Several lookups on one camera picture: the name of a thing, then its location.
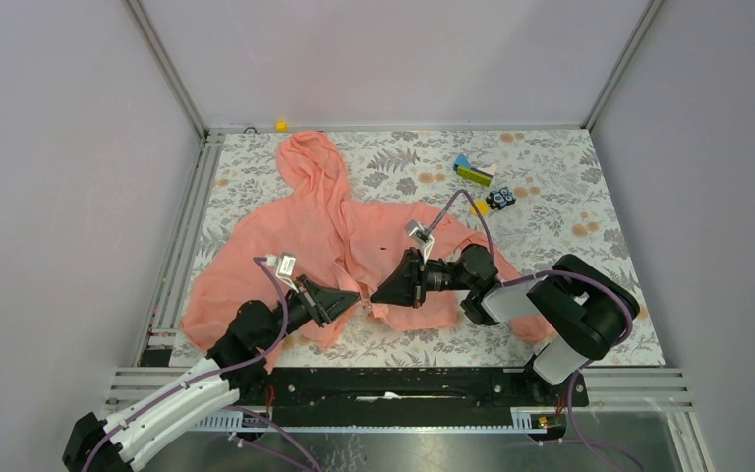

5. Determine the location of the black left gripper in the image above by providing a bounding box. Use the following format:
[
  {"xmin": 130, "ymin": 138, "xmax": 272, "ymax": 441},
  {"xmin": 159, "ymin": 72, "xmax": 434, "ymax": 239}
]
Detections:
[{"xmin": 259, "ymin": 274, "xmax": 361, "ymax": 351}]

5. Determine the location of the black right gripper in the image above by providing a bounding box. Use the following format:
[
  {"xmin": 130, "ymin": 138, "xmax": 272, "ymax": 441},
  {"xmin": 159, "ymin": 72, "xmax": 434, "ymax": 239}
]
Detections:
[{"xmin": 370, "ymin": 247, "xmax": 474, "ymax": 309}]

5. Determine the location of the salmon pink hooded jacket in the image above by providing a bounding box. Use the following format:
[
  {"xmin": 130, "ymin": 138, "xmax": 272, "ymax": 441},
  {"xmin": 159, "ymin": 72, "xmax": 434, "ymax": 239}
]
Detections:
[{"xmin": 180, "ymin": 132, "xmax": 553, "ymax": 367}]

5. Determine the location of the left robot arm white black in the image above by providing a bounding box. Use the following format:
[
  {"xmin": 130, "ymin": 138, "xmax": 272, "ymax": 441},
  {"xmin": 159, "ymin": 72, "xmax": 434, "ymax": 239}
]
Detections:
[{"xmin": 62, "ymin": 275, "xmax": 360, "ymax": 471}]

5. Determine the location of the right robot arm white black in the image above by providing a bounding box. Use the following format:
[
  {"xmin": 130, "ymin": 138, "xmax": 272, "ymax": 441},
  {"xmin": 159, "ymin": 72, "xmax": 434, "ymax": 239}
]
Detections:
[{"xmin": 371, "ymin": 245, "xmax": 640, "ymax": 405}]

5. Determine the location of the small yellow round object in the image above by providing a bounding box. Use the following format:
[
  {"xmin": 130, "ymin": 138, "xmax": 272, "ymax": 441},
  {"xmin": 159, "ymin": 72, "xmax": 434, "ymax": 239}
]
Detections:
[{"xmin": 469, "ymin": 200, "xmax": 491, "ymax": 216}]

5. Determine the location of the black blue patterned toy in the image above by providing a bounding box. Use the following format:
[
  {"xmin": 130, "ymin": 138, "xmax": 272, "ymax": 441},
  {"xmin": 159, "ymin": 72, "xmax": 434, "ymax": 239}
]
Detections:
[{"xmin": 485, "ymin": 187, "xmax": 515, "ymax": 210}]

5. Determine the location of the blue green white box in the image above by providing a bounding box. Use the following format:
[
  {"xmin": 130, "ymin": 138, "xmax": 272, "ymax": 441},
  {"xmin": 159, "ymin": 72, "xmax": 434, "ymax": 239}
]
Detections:
[{"xmin": 453, "ymin": 153, "xmax": 498, "ymax": 188}]

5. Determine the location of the floral patterned table mat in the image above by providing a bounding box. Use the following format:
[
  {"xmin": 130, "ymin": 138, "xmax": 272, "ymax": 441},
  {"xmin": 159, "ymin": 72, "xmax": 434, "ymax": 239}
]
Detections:
[{"xmin": 170, "ymin": 130, "xmax": 641, "ymax": 367}]

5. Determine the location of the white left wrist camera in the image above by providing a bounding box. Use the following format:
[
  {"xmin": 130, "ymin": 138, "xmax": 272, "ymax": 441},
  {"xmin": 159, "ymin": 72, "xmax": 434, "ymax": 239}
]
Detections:
[{"xmin": 264, "ymin": 253, "xmax": 299, "ymax": 292}]

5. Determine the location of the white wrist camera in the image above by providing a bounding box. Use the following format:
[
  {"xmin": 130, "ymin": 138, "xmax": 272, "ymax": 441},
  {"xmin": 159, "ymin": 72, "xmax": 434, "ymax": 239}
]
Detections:
[
  {"xmin": 264, "ymin": 253, "xmax": 299, "ymax": 292},
  {"xmin": 406, "ymin": 220, "xmax": 435, "ymax": 261}
]

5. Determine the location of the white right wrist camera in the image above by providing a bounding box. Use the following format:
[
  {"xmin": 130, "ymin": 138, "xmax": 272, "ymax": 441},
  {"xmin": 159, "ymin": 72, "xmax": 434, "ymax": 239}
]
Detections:
[{"xmin": 406, "ymin": 220, "xmax": 435, "ymax": 261}]

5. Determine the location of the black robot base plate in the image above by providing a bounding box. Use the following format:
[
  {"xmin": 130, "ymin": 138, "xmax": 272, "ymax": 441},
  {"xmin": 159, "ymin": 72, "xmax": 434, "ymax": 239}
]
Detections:
[{"xmin": 236, "ymin": 367, "xmax": 589, "ymax": 425}]

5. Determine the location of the white slotted cable duct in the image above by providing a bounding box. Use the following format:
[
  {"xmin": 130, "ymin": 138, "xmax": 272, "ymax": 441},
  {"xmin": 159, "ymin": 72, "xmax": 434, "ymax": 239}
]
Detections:
[{"xmin": 190, "ymin": 409, "xmax": 548, "ymax": 437}]

